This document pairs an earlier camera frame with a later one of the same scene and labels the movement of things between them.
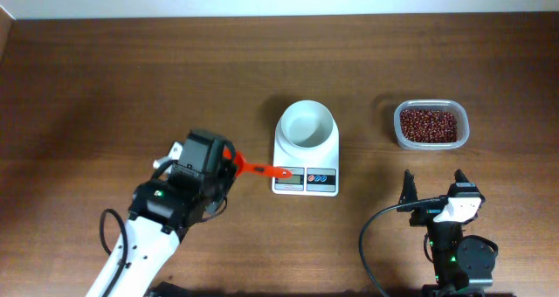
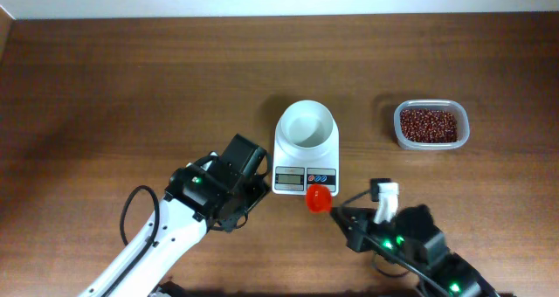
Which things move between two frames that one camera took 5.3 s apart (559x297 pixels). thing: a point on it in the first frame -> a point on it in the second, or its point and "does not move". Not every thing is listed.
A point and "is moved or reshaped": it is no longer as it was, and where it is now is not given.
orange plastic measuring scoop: [244, 168] is moved or reshaped
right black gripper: [424, 216] -> [355, 234]
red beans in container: [429, 126] does not move
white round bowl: [307, 125] does not move
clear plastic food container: [431, 124] does not move
